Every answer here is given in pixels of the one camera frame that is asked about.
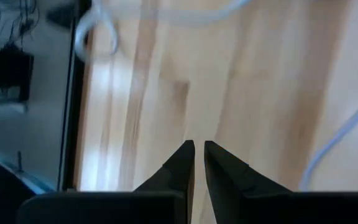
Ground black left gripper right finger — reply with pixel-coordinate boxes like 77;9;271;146
203;140;358;224

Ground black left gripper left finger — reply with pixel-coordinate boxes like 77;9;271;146
16;139;196;224

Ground black floor box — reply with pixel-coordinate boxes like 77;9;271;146
0;43;34;103

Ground white tower power cord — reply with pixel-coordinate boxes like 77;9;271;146
75;0;358;191

